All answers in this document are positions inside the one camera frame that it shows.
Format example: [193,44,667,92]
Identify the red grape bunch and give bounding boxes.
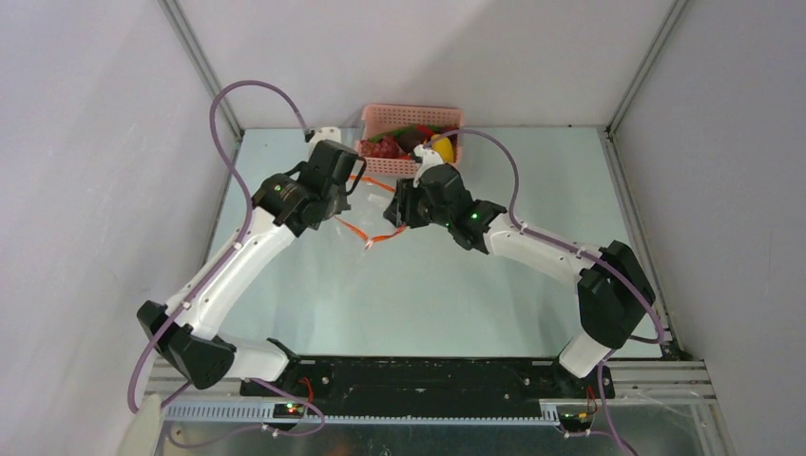
[359,136,400,160]

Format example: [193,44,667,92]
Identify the grey slotted cable duct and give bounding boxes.
[163,400,560,427]

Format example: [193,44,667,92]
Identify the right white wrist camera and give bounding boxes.
[413,144,445,188]

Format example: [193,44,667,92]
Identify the red strawberry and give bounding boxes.
[438,124,460,143]

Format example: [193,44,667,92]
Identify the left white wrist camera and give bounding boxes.
[304,126,342,146]

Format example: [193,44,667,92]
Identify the left green circuit board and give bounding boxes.
[272,402,307,420]

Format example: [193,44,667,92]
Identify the pink plastic basket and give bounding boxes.
[355,104,465,178]

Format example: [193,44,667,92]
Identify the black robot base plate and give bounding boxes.
[274,356,615,417]

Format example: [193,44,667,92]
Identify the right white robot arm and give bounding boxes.
[383,164,656,397]

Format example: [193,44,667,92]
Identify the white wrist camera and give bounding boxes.
[304,126,342,146]
[413,144,445,188]

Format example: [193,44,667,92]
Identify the green circuit board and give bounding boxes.
[558,412,595,434]
[272,402,307,420]

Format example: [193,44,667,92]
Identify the yellow mango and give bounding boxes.
[430,135,455,163]

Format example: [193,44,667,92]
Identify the right green circuit board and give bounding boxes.
[558,412,595,434]

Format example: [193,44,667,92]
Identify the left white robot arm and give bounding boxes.
[137,139,366,396]

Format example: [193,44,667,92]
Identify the clear zip bag orange zipper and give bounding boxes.
[335,175,406,250]

